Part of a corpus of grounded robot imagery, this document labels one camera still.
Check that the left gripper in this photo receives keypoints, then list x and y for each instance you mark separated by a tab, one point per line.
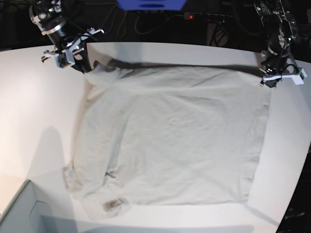
276	66

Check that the black labelled device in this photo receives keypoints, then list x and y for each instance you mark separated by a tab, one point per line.
297	218

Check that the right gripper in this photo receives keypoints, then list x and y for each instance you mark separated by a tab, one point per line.
69	50

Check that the black power strip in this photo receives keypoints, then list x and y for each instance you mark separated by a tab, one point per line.
209	18

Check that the grey t-shirt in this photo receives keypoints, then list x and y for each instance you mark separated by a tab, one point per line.
167	136

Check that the blue overhead mount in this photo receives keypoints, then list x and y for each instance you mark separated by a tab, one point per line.
140	5

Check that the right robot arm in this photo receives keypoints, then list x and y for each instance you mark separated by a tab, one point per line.
55	20

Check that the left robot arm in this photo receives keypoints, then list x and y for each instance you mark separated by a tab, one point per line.
279	23

